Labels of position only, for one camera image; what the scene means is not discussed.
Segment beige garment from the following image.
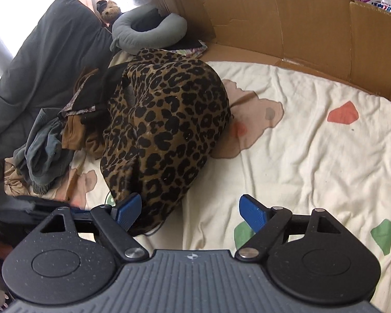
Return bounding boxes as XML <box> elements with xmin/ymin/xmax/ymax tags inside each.
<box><xmin>4</xmin><ymin>158</ymin><xmax>41</xmax><ymax>197</ymax></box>

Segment blue-grey denim garment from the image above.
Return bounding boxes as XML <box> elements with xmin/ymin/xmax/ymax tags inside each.
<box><xmin>13</xmin><ymin>107</ymin><xmax>74</xmax><ymax>195</ymax></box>

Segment brown cardboard sheet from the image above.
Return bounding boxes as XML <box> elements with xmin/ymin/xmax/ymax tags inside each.
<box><xmin>155</xmin><ymin>0</ymin><xmax>391</xmax><ymax>101</ymax></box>

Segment leopard print skirt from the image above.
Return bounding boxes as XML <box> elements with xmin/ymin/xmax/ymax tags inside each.
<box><xmin>100</xmin><ymin>48</ymin><xmax>231</xmax><ymax>236</ymax></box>

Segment cream cartoon bear bedsheet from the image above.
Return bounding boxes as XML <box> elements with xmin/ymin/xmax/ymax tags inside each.
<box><xmin>2</xmin><ymin>50</ymin><xmax>391</xmax><ymax>312</ymax></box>

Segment grey U-shaped neck pillow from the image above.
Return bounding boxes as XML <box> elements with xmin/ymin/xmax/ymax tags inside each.
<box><xmin>109</xmin><ymin>4</ymin><xmax>188</xmax><ymax>55</ymax></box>

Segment floral patterned garment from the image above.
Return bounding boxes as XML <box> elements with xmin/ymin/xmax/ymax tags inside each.
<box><xmin>175</xmin><ymin>41</ymin><xmax>207</xmax><ymax>59</ymax></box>

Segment brown garment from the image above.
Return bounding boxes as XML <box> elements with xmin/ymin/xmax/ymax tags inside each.
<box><xmin>58</xmin><ymin>67</ymin><xmax>104</xmax><ymax>160</ymax></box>

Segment dark grey pillow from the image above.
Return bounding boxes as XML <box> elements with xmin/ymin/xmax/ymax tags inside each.
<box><xmin>0</xmin><ymin>0</ymin><xmax>113</xmax><ymax>158</ymax></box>

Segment black garment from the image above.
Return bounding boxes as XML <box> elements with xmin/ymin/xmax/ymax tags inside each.
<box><xmin>67</xmin><ymin>63</ymin><xmax>127</xmax><ymax>123</ymax></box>

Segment small teddy bear toy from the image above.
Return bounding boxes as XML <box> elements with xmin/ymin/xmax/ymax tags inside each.
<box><xmin>96</xmin><ymin>0</ymin><xmax>122</xmax><ymax>24</ymax></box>

